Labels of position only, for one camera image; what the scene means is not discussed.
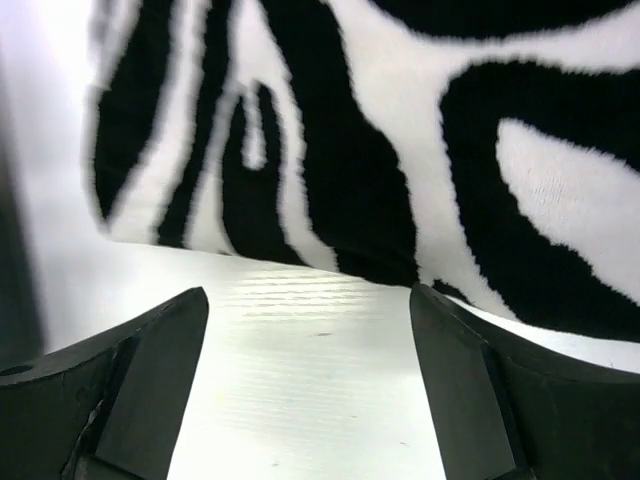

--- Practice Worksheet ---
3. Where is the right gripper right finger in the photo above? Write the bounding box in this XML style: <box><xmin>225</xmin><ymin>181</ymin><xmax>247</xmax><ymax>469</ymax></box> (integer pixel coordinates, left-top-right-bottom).
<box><xmin>410</xmin><ymin>285</ymin><xmax>639</xmax><ymax>480</ymax></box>

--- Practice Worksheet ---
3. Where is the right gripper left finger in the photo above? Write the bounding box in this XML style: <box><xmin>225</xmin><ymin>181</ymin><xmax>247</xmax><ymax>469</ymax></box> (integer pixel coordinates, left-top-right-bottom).
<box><xmin>1</xmin><ymin>287</ymin><xmax>209</xmax><ymax>480</ymax></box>

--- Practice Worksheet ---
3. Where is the zebra print fluffy pouch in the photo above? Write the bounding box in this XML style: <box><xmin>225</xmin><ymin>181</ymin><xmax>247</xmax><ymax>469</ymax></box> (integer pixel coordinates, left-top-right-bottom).
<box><xmin>90</xmin><ymin>0</ymin><xmax>639</xmax><ymax>341</ymax></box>

